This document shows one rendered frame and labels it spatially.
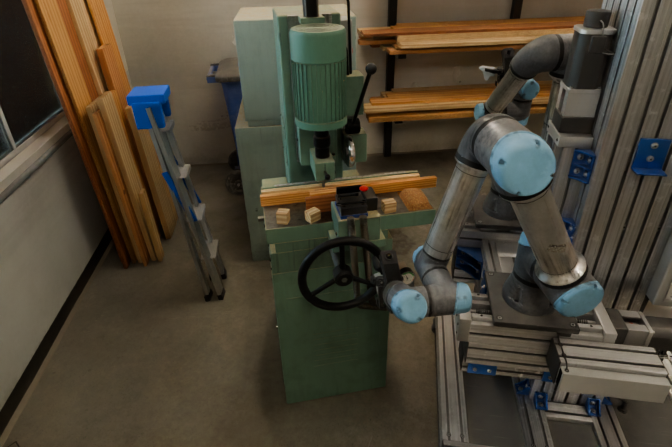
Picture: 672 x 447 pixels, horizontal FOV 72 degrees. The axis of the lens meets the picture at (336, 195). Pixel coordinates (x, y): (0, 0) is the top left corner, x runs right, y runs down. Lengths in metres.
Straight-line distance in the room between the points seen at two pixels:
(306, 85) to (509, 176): 0.75
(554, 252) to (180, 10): 3.29
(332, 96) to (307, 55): 0.15
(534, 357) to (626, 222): 0.47
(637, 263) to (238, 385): 1.64
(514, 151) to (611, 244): 0.71
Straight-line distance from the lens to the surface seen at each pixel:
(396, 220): 1.64
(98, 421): 2.37
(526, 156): 0.95
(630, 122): 1.41
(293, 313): 1.80
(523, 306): 1.42
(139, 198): 2.96
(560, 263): 1.18
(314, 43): 1.43
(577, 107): 1.44
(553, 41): 1.65
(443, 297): 1.14
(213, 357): 2.42
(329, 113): 1.49
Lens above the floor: 1.75
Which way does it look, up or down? 29 degrees down
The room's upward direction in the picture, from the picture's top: 1 degrees counter-clockwise
